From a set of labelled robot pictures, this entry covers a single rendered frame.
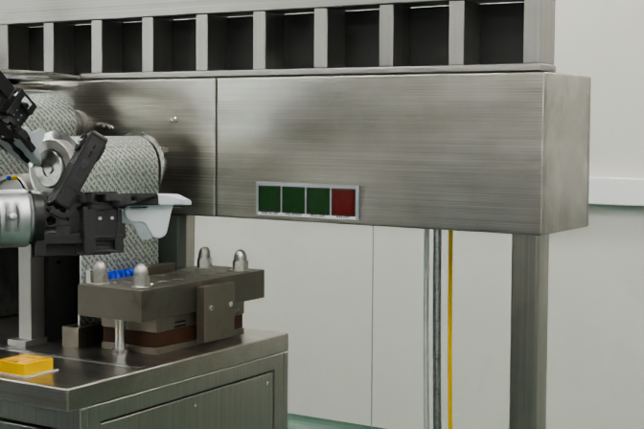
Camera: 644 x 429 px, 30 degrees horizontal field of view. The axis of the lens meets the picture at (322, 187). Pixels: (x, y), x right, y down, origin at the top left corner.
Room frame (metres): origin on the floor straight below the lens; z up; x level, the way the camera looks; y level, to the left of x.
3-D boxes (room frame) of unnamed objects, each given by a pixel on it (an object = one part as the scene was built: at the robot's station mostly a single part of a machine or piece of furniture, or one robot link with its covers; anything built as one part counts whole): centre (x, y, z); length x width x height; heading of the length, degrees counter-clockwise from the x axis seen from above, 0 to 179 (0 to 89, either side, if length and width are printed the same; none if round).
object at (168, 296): (2.43, 0.30, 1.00); 0.40 x 0.16 x 0.06; 148
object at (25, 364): (2.10, 0.52, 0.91); 0.07 x 0.07 x 0.02; 58
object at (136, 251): (2.46, 0.41, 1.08); 0.23 x 0.01 x 0.18; 148
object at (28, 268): (2.37, 0.59, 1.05); 0.06 x 0.05 x 0.31; 148
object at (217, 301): (2.39, 0.21, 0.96); 0.10 x 0.03 x 0.11; 148
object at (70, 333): (2.46, 0.42, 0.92); 0.28 x 0.04 x 0.04; 148
